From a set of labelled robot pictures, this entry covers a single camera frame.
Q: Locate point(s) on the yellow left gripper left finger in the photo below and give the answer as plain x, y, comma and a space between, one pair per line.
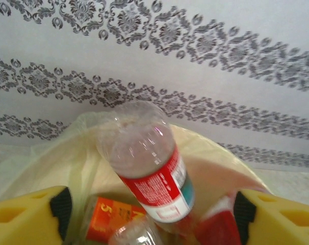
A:
22, 219

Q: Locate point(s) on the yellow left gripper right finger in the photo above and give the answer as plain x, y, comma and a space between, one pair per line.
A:
284, 224

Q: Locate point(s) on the orange label bottle tan cap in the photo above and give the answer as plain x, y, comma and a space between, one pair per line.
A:
111, 217

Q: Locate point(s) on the clear bottle green neck band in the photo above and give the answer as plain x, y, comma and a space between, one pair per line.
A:
134, 234

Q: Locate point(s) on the clear bottle red teal label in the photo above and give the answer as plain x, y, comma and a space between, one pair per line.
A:
144, 153

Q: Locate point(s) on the yellow-lined waste bin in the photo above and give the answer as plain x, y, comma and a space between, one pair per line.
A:
55, 166

